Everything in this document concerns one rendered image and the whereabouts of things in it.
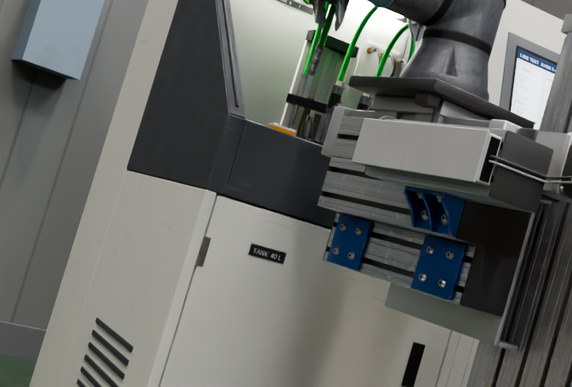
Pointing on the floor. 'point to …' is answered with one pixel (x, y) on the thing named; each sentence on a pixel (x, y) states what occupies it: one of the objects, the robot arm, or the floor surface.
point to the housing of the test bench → (110, 173)
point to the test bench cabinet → (149, 285)
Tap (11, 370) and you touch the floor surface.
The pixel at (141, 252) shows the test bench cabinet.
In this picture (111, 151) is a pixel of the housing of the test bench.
